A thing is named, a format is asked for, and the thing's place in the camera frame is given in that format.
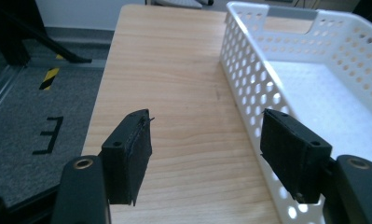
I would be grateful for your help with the black metal stand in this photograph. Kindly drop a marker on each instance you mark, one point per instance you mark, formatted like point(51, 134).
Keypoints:
point(22, 37)

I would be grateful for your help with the white keyboard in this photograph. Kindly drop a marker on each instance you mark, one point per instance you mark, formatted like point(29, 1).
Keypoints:
point(182, 3)

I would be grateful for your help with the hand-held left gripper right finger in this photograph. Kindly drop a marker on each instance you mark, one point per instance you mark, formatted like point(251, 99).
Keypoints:
point(294, 155)

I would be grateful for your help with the white perforated plastic basket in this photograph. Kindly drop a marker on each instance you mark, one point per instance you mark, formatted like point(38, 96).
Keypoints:
point(301, 93)

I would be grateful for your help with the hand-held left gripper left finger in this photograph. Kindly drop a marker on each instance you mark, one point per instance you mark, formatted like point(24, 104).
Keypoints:
point(126, 158)

